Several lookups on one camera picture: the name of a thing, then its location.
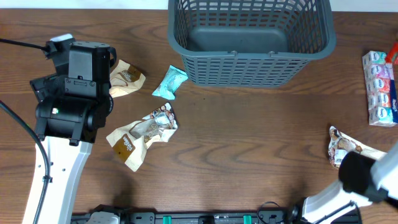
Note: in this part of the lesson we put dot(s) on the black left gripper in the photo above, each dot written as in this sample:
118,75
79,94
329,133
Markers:
45,88

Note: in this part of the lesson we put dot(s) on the multicolour tissue pack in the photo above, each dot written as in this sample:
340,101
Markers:
380,89

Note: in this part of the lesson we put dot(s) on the orange cracker sleeve package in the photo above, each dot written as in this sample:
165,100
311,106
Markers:
392,56

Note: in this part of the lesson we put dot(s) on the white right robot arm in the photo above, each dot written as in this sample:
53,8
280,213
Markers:
361,182

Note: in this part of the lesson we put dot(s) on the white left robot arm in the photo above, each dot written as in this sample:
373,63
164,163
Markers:
73,104

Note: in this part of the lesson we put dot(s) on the beige snack pouch upper left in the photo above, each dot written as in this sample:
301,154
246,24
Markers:
125,79

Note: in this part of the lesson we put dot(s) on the beige snack pouch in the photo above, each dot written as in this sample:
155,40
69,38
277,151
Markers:
341,144
131,142
125,79

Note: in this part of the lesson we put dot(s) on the beige snack pouch centre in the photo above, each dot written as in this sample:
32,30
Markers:
131,142

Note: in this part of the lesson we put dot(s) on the teal snack packet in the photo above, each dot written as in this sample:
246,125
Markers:
174,77

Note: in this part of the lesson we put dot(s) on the dark grey plastic basket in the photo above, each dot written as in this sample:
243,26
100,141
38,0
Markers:
249,43

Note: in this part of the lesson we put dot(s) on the beige snack pouch right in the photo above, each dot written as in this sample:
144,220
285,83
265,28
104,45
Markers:
341,144

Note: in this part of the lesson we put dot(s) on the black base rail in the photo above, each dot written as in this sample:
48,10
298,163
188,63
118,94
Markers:
109,214

